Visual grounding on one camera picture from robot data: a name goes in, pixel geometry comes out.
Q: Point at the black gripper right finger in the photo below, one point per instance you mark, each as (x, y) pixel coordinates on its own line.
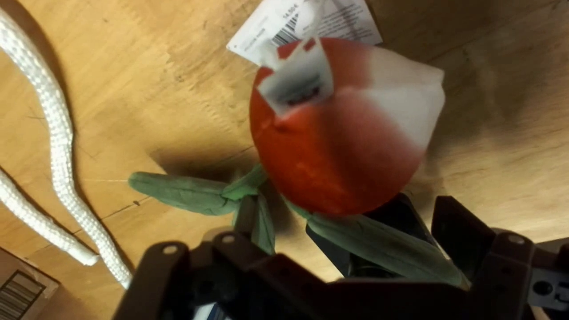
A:
(460, 234)

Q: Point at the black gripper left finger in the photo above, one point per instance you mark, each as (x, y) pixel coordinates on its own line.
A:
(245, 216)

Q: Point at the plush tomato with leaves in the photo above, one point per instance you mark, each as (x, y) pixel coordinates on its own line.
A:
(339, 129)

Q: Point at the cardboard box with labels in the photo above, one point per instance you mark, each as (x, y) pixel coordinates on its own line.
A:
(23, 289)

